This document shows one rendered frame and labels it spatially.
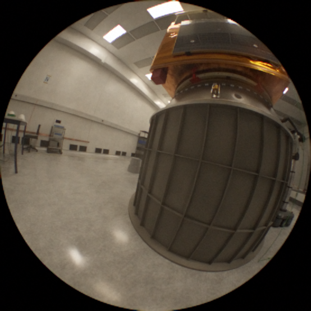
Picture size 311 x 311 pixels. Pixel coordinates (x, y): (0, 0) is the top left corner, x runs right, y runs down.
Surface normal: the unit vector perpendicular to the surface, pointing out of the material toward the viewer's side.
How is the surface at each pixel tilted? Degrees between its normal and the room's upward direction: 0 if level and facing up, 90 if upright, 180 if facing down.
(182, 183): 90
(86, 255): 0
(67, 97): 90
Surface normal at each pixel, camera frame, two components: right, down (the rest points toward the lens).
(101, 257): 0.22, -0.98
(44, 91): 0.85, 0.21
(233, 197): -0.43, -0.06
